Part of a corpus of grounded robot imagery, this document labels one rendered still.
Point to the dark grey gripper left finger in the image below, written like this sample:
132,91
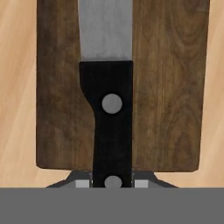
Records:
79,179

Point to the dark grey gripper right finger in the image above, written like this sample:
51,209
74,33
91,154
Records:
143,179

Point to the dark wooden cutting board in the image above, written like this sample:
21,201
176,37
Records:
166,93

